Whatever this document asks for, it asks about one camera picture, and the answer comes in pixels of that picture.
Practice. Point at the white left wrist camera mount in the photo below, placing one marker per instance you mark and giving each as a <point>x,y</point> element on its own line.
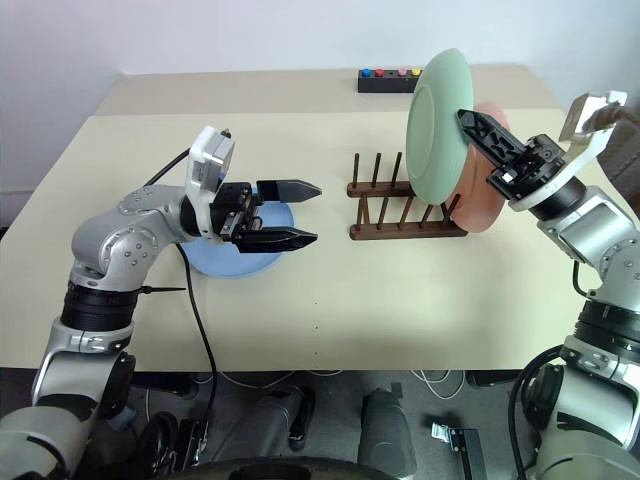
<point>207,160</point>

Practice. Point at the dark wooden dish rack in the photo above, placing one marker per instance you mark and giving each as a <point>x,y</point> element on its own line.
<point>400,232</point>

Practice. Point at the dark grey rounded shape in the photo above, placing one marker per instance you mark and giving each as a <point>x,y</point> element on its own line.
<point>275,425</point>

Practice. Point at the blue plate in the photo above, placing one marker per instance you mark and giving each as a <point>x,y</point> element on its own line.
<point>225,262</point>

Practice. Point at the green plate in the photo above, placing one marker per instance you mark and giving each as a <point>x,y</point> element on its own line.
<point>430,130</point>

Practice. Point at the black flat bar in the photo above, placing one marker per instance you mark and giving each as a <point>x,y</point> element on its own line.
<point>470,455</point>

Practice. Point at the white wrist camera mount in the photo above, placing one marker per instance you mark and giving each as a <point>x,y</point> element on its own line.
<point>207,160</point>
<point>585,155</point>

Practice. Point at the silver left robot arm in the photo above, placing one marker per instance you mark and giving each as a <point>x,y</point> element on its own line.
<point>115,240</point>

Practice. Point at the silver metal bracket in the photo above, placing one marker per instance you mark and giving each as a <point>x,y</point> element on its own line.
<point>442,431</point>

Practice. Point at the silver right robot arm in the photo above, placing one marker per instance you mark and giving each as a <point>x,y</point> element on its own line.
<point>595,220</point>

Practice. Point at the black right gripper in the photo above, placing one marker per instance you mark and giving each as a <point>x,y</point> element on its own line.
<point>535,167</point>

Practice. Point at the black box with coloured buttons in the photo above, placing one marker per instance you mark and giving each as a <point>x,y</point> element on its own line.
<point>385,85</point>

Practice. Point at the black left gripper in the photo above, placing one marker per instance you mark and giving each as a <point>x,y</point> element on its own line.
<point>235,212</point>

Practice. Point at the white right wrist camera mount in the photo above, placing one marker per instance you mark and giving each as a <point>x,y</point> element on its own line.
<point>585,155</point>

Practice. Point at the red plate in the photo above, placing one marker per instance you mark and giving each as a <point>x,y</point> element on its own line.
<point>475,200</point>

